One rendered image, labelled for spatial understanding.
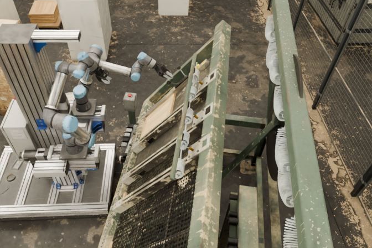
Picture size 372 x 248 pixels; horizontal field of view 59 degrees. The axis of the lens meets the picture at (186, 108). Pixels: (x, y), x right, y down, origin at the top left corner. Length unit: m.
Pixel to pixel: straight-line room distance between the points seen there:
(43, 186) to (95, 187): 0.55
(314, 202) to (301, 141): 0.30
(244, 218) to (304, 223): 0.46
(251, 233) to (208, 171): 0.36
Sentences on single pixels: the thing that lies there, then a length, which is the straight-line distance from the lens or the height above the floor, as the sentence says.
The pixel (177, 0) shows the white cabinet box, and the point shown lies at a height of 0.31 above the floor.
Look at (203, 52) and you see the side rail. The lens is 2.97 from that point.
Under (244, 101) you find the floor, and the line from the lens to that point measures 4.89.
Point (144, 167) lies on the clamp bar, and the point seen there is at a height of 1.19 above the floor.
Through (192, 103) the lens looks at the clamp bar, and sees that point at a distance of 2.44.
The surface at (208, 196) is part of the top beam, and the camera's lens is 1.66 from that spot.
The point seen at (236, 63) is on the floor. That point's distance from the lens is 5.54.
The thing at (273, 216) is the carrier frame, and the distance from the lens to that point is 2.96.
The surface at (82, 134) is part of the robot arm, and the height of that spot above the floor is 1.37.
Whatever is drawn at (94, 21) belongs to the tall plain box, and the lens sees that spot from 5.09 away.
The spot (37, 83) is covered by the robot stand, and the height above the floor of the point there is 1.66.
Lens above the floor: 3.34
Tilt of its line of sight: 46 degrees down
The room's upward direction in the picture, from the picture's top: 3 degrees clockwise
